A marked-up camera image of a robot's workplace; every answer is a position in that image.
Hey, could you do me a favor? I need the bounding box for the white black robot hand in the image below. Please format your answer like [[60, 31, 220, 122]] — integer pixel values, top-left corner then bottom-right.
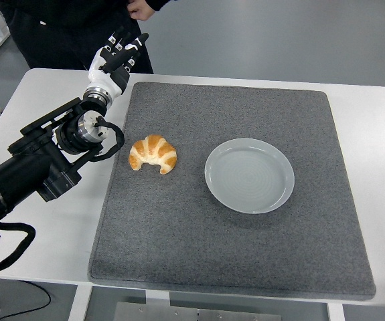
[[87, 25, 150, 101]]

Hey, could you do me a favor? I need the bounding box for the golden croissant bread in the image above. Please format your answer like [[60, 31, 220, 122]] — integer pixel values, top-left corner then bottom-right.
[[128, 134, 179, 175]]

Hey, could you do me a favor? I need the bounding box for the grey round plate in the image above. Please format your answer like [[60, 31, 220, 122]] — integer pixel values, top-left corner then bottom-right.
[[204, 137, 295, 215]]

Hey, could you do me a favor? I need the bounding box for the grey metal plate with screws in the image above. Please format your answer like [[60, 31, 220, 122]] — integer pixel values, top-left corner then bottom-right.
[[114, 302, 283, 321]]

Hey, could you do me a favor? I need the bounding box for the person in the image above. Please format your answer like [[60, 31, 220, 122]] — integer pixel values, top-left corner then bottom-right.
[[0, 0, 176, 75]]

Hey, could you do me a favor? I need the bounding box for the person's hand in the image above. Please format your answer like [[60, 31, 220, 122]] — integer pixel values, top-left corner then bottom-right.
[[128, 0, 156, 21]]

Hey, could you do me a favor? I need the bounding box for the grey felt mat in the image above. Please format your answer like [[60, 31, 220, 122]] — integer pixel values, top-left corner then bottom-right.
[[87, 82, 377, 301]]

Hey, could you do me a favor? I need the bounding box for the black floor cable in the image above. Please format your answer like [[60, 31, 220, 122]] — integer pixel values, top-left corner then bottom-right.
[[0, 279, 52, 318]]

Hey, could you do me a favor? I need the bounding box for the white table frame bracket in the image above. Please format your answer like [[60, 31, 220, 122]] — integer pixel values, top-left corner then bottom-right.
[[144, 290, 171, 307]]

